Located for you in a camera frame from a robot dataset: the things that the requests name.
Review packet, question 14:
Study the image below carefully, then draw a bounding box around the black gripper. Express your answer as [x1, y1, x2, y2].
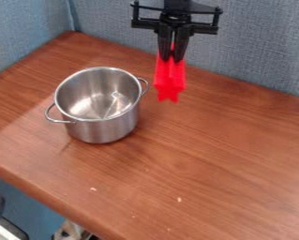
[129, 0, 223, 62]

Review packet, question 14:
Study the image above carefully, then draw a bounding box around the red plastic block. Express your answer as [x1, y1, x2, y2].
[153, 53, 187, 102]

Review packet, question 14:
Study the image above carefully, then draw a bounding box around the metal pot with handles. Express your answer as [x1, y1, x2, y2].
[45, 67, 149, 143]

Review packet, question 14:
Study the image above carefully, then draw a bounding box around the light object under table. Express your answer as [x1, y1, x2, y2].
[51, 220, 100, 240]

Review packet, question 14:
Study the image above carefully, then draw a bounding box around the black and white chair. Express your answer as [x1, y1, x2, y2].
[0, 194, 29, 240]

